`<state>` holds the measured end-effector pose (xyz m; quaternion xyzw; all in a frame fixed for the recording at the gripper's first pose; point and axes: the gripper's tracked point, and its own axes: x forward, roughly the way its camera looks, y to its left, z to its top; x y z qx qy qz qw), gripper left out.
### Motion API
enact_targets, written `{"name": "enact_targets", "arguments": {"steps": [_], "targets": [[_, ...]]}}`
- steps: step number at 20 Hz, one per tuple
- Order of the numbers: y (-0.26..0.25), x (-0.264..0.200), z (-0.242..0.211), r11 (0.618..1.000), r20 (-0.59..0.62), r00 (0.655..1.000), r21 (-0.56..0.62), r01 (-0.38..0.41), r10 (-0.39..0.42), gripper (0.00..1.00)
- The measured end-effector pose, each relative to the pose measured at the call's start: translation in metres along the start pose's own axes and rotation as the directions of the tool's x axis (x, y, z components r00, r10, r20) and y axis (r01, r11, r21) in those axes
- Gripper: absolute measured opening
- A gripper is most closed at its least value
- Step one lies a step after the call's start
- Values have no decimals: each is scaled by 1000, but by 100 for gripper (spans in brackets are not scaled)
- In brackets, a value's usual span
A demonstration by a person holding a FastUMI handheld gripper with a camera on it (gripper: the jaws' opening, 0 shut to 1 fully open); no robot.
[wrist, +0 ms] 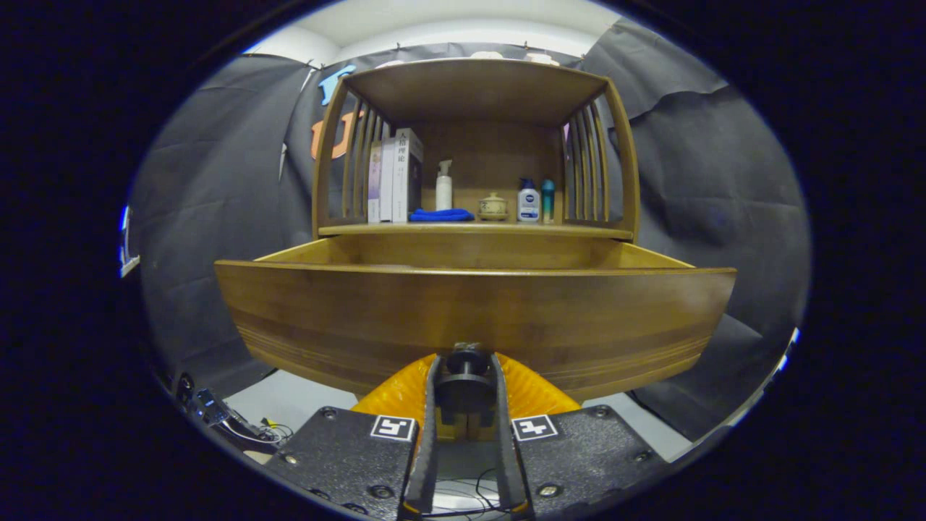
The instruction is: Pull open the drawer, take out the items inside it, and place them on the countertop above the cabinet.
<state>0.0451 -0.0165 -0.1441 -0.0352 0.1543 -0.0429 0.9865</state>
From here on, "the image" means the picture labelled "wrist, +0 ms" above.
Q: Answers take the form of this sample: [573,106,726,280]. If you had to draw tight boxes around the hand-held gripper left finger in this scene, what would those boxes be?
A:
[262,353,443,521]

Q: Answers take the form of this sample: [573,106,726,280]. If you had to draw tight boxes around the wooden cabinet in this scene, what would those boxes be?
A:
[311,58,641,243]

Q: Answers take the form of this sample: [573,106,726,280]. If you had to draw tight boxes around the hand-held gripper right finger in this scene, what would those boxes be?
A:
[490,352,672,521]

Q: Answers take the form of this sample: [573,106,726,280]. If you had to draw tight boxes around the white lotion bottle blue cap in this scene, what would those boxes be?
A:
[517,178,541,223]

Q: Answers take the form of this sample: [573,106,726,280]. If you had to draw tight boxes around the black floor cables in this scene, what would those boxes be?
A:
[432,467,513,517]

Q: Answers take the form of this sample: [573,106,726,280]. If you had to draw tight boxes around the white book with dark portrait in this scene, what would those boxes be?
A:
[392,128,424,223]

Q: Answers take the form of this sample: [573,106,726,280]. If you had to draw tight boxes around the wooden drawer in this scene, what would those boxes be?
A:
[214,235,737,403]

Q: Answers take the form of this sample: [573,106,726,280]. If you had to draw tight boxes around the black device with cables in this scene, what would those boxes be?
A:
[176,373,290,446]

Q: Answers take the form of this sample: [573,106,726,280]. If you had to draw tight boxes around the wooden countertop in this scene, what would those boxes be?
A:
[317,217,636,242]

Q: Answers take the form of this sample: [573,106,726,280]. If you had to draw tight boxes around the black drawer knob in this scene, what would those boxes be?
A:
[434,344,498,426]

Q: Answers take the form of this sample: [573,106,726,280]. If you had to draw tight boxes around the pale purple book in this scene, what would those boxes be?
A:
[368,140,383,224]

